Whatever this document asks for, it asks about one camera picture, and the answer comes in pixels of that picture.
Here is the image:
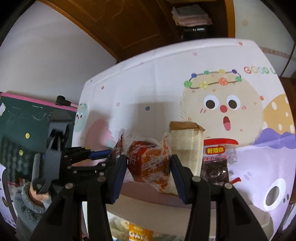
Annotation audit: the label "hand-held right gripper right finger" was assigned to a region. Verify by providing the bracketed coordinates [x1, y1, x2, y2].
[171, 154, 274, 241]

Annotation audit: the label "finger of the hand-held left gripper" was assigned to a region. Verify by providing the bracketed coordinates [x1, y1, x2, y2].
[61, 146, 113, 164]
[60, 162, 108, 184]

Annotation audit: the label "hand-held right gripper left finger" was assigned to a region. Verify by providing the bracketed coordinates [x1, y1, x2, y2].
[30, 154, 128, 241]

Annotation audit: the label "red-orange snack packet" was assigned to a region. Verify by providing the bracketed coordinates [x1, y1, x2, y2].
[113, 134, 173, 193]

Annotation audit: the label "person's left forearm grey sleeve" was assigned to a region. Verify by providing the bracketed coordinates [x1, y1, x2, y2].
[14, 183, 51, 241]

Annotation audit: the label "person's left hand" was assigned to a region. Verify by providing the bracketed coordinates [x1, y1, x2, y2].
[29, 184, 51, 206]

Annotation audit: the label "beige packet with brown top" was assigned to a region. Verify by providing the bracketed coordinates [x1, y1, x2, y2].
[165, 121, 206, 195]

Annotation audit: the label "dark fruit packet red label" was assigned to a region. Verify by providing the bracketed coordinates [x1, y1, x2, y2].
[202, 145, 239, 186]

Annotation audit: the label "pink-framed green chalkboard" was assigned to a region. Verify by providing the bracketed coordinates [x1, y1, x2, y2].
[0, 92, 78, 186]

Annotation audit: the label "clear pale snack packet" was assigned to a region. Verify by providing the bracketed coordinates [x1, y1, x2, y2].
[110, 217, 130, 241]

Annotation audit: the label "orange oat packet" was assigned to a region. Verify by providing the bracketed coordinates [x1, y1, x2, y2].
[128, 223, 154, 241]

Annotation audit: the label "black board eraser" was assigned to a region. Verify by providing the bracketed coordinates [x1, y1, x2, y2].
[56, 95, 71, 106]

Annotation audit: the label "white spotted board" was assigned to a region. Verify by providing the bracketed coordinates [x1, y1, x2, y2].
[0, 164, 17, 230]

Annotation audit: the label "cartoon printed tablecloth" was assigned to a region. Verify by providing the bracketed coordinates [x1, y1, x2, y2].
[72, 38, 296, 241]

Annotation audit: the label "brown wooden door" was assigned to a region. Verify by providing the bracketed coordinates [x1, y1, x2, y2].
[39, 0, 184, 63]

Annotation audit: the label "dark wooden table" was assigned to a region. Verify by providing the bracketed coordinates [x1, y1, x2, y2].
[281, 77, 296, 98]

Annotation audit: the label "black box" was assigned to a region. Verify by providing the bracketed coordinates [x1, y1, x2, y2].
[180, 24, 209, 41]

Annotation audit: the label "folded pink and grey towels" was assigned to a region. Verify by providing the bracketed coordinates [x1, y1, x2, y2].
[171, 5, 213, 27]

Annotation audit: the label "wooden shelf cabinet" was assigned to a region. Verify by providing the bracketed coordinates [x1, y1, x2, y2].
[162, 0, 237, 42]

